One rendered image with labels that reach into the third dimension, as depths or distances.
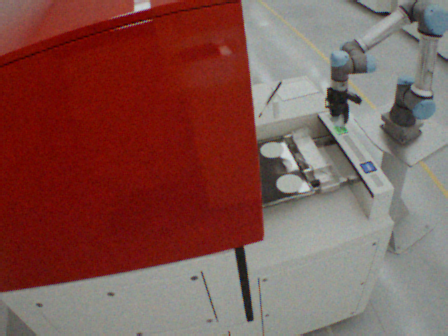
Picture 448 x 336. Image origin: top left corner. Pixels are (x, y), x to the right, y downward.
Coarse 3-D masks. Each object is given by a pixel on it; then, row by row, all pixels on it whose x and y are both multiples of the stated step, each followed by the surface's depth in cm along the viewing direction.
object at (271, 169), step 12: (264, 144) 174; (264, 156) 168; (288, 156) 166; (264, 168) 163; (276, 168) 162; (288, 168) 161; (264, 180) 157; (276, 180) 157; (264, 192) 153; (276, 192) 152; (300, 192) 150
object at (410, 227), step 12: (384, 156) 194; (384, 168) 197; (396, 168) 190; (396, 180) 195; (396, 192) 201; (396, 204) 209; (408, 204) 249; (396, 216) 234; (408, 216) 241; (420, 216) 239; (396, 228) 236; (408, 228) 234; (420, 228) 232; (432, 228) 230; (396, 240) 229; (408, 240) 227; (396, 252) 222
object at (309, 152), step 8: (296, 144) 175; (304, 144) 174; (312, 144) 173; (304, 152) 170; (312, 152) 169; (304, 160) 168; (312, 160) 166; (320, 160) 165; (312, 176) 162; (336, 184) 153
